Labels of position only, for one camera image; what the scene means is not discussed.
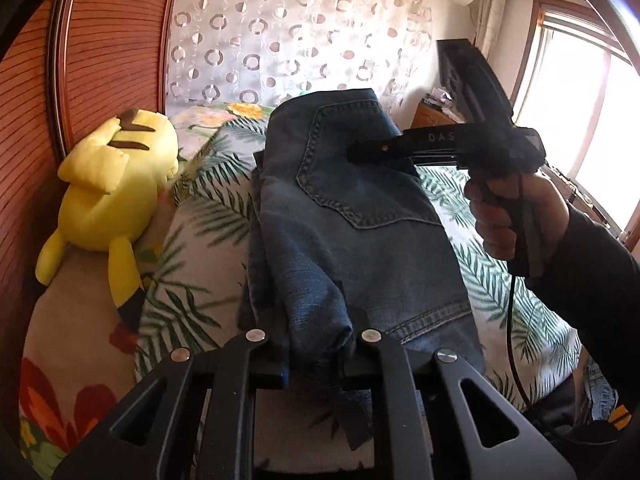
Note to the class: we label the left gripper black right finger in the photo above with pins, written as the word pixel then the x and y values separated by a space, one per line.
pixel 436 417

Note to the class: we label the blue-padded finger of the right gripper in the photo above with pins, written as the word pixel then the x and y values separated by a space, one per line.
pixel 423 146

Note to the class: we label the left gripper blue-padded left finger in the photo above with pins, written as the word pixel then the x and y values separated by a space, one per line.
pixel 193 415

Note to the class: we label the blue denim jeans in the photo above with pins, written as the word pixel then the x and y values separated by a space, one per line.
pixel 327 236

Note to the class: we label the person's right forearm black sleeve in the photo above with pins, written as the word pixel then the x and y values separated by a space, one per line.
pixel 592 283

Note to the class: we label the person's right hand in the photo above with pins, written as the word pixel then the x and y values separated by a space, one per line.
pixel 496 205

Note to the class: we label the wooden cabinet sideboard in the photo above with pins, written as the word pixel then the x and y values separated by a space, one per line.
pixel 427 116

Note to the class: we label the palm leaf print bedsheet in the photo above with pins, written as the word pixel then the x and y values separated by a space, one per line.
pixel 530 354

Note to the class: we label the floral blanket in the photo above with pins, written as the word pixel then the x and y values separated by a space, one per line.
pixel 80 359

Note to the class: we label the cream side curtain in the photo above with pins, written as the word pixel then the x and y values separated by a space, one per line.
pixel 488 22

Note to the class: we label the white circle-pattern curtain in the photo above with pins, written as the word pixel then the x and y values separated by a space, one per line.
pixel 268 51

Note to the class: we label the yellow Pikachu plush toy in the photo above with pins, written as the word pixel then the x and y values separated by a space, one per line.
pixel 114 177

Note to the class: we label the wooden slatted wardrobe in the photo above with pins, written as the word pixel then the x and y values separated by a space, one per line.
pixel 66 66

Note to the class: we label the window with wooden frame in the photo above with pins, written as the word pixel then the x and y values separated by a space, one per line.
pixel 579 90

